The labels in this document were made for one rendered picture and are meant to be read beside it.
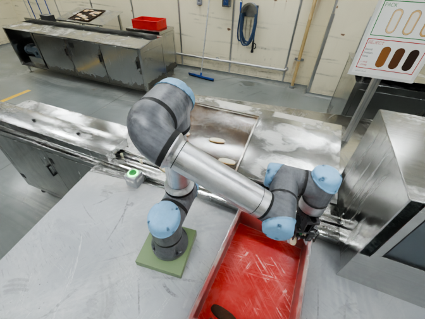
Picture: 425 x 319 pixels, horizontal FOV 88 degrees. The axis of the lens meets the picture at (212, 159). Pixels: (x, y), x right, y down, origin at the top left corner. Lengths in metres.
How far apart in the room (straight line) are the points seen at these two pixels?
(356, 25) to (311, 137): 2.92
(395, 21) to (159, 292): 1.64
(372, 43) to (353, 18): 2.65
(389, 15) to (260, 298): 1.43
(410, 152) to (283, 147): 0.64
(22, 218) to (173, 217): 2.01
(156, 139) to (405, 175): 0.70
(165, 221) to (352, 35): 3.91
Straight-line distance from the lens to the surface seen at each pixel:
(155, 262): 0.99
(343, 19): 4.20
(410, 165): 0.89
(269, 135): 1.43
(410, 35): 1.60
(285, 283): 1.02
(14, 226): 2.65
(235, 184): 0.51
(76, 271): 1.12
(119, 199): 1.26
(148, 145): 0.49
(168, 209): 0.81
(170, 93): 0.57
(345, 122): 2.08
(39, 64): 5.85
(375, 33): 1.57
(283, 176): 0.63
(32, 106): 2.43
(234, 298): 0.96
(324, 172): 0.65
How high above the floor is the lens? 1.74
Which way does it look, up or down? 42 degrees down
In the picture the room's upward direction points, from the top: 2 degrees clockwise
